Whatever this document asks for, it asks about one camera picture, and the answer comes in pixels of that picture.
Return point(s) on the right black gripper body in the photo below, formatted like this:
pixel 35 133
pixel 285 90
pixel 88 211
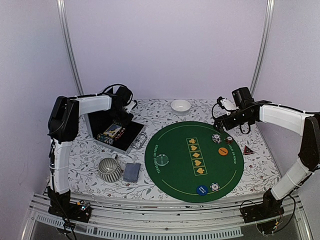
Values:
pixel 240 119

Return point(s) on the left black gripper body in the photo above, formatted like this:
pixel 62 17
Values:
pixel 120 116

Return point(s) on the red chip stack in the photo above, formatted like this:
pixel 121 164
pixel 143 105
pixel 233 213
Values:
pixel 229 140

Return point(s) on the orange big blind button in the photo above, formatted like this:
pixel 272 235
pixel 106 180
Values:
pixel 223 151

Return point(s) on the clear acrylic dealer button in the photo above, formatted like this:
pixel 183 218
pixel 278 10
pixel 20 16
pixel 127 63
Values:
pixel 162 160

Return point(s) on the blue small blind button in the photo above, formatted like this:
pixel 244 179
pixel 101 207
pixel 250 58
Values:
pixel 202 190

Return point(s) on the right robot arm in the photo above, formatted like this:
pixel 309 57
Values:
pixel 292 135

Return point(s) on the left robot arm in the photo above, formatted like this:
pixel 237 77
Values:
pixel 63 128

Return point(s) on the card deck in case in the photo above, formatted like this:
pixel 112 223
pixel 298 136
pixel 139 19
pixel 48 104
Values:
pixel 114 130

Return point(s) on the aluminium poker chip case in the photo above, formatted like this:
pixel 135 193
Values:
pixel 133 137

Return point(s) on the poker chips front row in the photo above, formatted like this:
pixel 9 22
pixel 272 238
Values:
pixel 105 139

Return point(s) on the red black triangle button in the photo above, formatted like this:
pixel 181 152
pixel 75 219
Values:
pixel 247 151

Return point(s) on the blue playing card deck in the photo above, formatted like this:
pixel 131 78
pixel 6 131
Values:
pixel 131 172

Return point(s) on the striped ceramic mug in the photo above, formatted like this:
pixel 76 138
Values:
pixel 109 169

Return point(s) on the white ceramic bowl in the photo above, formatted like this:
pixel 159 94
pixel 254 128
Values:
pixel 180 105

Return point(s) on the round green poker mat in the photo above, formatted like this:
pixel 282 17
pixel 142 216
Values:
pixel 193 161

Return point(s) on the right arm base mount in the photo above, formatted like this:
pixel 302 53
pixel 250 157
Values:
pixel 262 212

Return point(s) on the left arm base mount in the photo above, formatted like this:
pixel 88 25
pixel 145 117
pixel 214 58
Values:
pixel 80 211

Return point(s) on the right aluminium frame post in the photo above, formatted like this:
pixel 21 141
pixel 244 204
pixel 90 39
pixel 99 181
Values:
pixel 268 17

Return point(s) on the aluminium frame post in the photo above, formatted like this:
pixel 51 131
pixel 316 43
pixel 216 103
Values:
pixel 268 17
pixel 62 13

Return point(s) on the left aluminium frame post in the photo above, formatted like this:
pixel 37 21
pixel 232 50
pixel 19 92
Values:
pixel 62 13

